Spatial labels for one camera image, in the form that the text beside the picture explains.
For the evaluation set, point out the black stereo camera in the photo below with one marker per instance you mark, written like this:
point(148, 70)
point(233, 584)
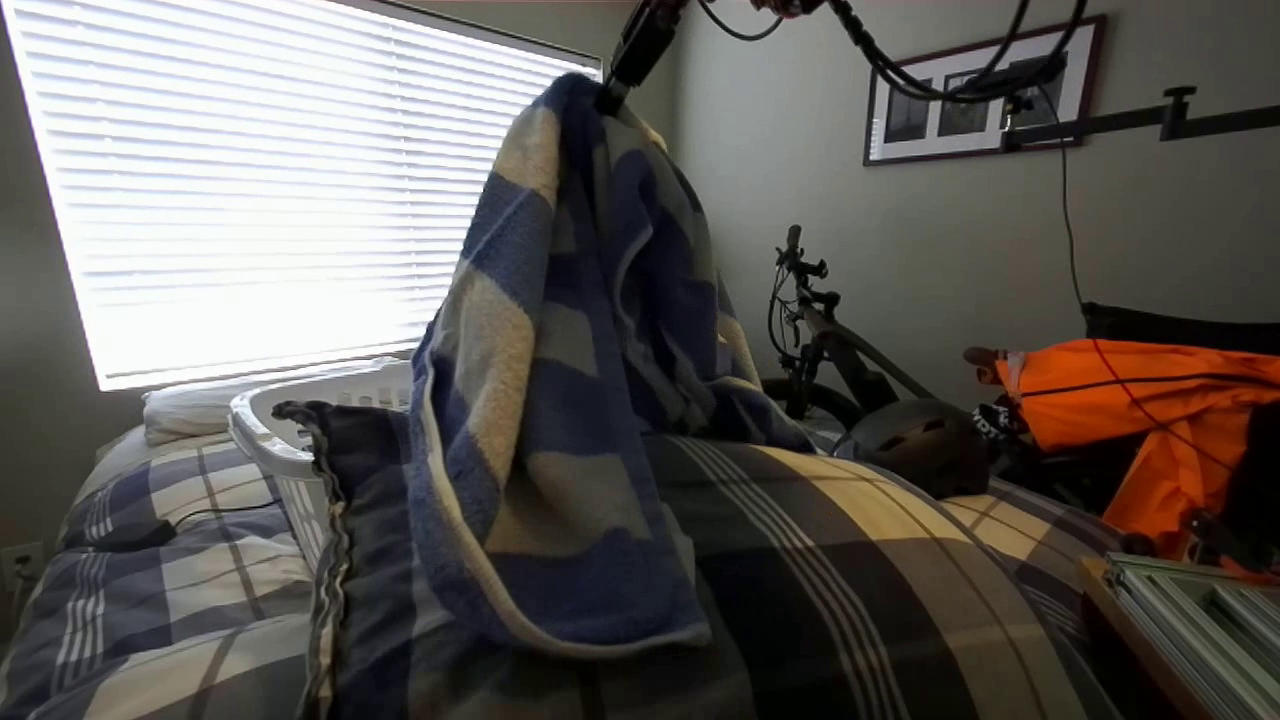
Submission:
point(1020, 89)

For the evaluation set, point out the white and blue striped towel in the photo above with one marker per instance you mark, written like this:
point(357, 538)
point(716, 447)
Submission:
point(572, 403)

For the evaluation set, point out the orange jacket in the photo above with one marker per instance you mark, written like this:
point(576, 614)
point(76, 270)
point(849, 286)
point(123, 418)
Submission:
point(1144, 426)

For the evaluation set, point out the aluminium frame robot table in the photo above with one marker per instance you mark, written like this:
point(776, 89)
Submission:
point(1200, 625)

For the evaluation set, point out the black helmet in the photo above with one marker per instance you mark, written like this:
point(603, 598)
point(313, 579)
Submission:
point(922, 447)

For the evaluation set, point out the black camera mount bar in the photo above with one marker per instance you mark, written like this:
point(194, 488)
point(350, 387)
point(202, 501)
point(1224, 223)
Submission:
point(1144, 123)

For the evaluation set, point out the white window blinds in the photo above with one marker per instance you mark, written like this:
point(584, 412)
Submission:
point(292, 186)

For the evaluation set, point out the white pillow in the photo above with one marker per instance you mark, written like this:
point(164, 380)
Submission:
point(194, 409)

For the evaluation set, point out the black framed picture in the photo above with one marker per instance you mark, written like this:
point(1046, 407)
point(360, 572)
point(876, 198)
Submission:
point(980, 92)

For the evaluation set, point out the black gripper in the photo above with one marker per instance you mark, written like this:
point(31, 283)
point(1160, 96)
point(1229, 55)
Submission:
point(667, 12)

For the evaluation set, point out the black bicycle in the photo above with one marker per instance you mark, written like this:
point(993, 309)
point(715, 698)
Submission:
point(826, 344)

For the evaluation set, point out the white plastic laundry basket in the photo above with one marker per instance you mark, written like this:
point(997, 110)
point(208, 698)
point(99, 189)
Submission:
point(284, 421)

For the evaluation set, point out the plaid pillow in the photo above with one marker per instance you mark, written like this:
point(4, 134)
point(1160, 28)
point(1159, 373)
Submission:
point(802, 584)

